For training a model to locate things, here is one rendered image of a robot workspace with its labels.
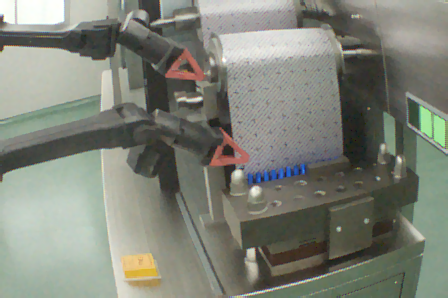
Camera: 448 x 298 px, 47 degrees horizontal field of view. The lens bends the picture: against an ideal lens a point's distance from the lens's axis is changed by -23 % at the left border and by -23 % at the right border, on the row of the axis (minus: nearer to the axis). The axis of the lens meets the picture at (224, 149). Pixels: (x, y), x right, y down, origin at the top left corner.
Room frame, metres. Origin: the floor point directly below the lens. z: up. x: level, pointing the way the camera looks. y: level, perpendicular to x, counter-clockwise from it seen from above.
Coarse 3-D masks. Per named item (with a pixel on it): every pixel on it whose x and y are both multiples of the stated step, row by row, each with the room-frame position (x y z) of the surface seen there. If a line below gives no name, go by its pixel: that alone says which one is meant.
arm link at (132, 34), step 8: (128, 24) 1.19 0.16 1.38; (136, 24) 1.19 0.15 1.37; (120, 32) 1.18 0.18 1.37; (128, 32) 1.17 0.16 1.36; (136, 32) 1.18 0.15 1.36; (144, 32) 1.18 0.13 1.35; (120, 40) 1.17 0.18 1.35; (128, 40) 1.17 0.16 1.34; (136, 40) 1.17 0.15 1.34; (144, 40) 1.19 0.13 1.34; (128, 48) 1.18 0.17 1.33; (136, 48) 1.18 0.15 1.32
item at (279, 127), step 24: (240, 96) 1.19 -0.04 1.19; (264, 96) 1.20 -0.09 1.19; (288, 96) 1.21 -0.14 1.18; (312, 96) 1.22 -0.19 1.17; (336, 96) 1.23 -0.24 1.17; (240, 120) 1.19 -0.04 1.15; (264, 120) 1.20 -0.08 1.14; (288, 120) 1.21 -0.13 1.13; (312, 120) 1.22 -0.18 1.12; (336, 120) 1.23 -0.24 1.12; (240, 144) 1.19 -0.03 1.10; (264, 144) 1.20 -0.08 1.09; (288, 144) 1.21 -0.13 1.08; (312, 144) 1.22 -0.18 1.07; (336, 144) 1.22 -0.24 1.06; (264, 168) 1.20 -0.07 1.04
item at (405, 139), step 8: (400, 128) 1.41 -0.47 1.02; (408, 128) 1.40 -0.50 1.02; (400, 136) 1.42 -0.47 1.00; (408, 136) 1.40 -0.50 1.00; (416, 136) 1.41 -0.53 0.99; (400, 144) 1.42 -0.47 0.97; (408, 144) 1.40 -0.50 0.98; (416, 144) 1.41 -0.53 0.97; (400, 152) 1.42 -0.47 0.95; (408, 152) 1.40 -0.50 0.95; (416, 152) 1.41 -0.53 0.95; (408, 160) 1.40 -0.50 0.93; (416, 160) 1.41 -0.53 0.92; (416, 168) 1.41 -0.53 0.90; (400, 208) 1.40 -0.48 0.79; (408, 208) 1.41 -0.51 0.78; (408, 216) 1.41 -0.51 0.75
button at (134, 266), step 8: (128, 256) 1.08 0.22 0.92; (136, 256) 1.08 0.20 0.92; (144, 256) 1.08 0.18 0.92; (152, 256) 1.08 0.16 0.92; (128, 264) 1.04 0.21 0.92; (136, 264) 1.04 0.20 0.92; (144, 264) 1.04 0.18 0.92; (152, 264) 1.04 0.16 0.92; (128, 272) 1.02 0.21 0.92; (136, 272) 1.02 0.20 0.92; (144, 272) 1.02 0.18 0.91; (152, 272) 1.02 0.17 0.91
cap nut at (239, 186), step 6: (234, 174) 1.11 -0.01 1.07; (240, 174) 1.11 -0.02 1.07; (234, 180) 1.11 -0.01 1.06; (240, 180) 1.11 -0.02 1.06; (246, 180) 1.12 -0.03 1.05; (234, 186) 1.11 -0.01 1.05; (240, 186) 1.11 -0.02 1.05; (246, 186) 1.11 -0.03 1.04; (234, 192) 1.11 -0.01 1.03; (240, 192) 1.11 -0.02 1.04; (246, 192) 1.11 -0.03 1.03
